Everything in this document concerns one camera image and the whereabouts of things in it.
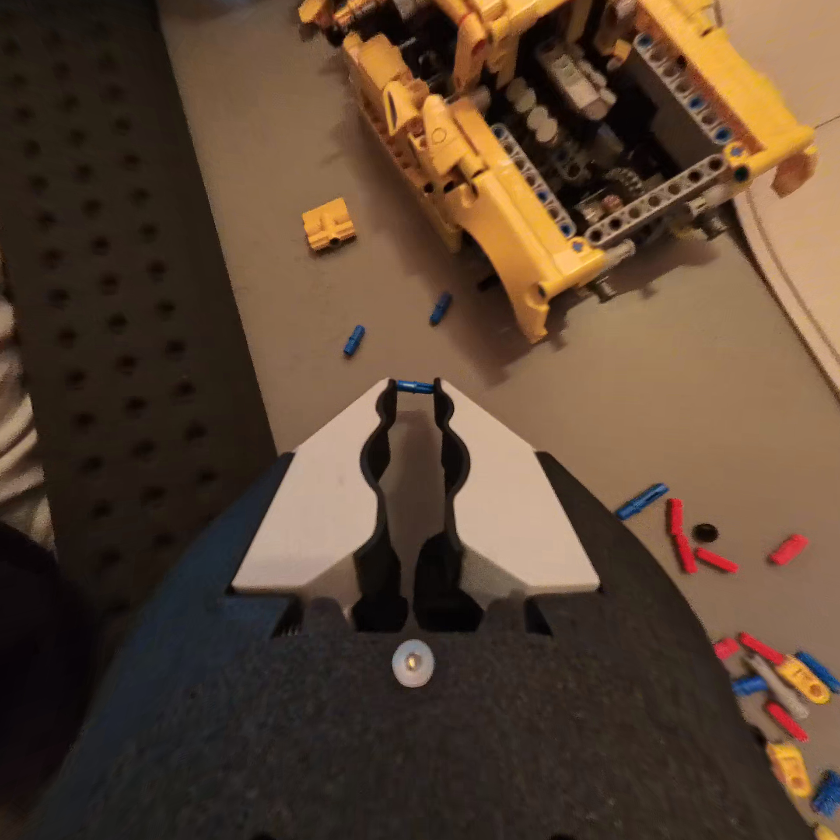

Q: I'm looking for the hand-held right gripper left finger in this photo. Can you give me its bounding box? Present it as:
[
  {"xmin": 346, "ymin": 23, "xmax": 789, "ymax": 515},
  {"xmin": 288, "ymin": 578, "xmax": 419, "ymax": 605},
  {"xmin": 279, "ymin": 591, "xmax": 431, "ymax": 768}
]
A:
[{"xmin": 231, "ymin": 378, "xmax": 398, "ymax": 630}]

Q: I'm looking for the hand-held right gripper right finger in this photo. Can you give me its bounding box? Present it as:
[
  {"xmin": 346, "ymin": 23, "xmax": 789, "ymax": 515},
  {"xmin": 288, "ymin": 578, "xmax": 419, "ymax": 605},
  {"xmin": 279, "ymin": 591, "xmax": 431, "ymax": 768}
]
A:
[{"xmin": 413, "ymin": 377, "xmax": 600, "ymax": 627}]

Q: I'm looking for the scatter of small coloured pins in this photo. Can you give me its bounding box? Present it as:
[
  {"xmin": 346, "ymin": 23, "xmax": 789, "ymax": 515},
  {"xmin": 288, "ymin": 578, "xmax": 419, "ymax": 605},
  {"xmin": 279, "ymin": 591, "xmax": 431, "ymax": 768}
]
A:
[{"xmin": 616, "ymin": 482, "xmax": 840, "ymax": 840}]

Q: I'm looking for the yellow panel brick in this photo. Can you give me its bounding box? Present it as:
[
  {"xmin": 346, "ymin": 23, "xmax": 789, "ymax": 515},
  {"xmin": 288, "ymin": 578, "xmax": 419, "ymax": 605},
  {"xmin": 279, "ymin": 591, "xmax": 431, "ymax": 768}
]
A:
[{"xmin": 302, "ymin": 197, "xmax": 358, "ymax": 253}]

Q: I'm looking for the yellow toy brick car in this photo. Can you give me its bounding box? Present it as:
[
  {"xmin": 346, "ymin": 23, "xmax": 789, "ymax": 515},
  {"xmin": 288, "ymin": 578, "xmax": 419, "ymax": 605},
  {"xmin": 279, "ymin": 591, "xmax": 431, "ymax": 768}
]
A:
[{"xmin": 297, "ymin": 0, "xmax": 820, "ymax": 343}]

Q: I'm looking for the grey desk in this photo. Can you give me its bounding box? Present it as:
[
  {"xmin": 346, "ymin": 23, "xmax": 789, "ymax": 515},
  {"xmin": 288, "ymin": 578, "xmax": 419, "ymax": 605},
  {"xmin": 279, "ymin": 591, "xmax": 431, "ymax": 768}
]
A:
[{"xmin": 156, "ymin": 0, "xmax": 840, "ymax": 840}]

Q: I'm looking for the black studded baseplate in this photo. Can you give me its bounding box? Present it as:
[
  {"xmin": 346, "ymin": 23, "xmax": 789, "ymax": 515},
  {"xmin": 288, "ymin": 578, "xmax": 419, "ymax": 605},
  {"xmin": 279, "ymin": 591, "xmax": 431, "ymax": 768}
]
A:
[{"xmin": 0, "ymin": 0, "xmax": 277, "ymax": 631}]

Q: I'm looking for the person's white sweater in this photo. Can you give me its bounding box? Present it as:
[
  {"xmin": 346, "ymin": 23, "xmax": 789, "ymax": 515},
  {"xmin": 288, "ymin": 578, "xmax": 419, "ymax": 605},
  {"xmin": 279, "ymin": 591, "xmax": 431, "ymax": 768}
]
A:
[{"xmin": 0, "ymin": 262, "xmax": 56, "ymax": 552}]

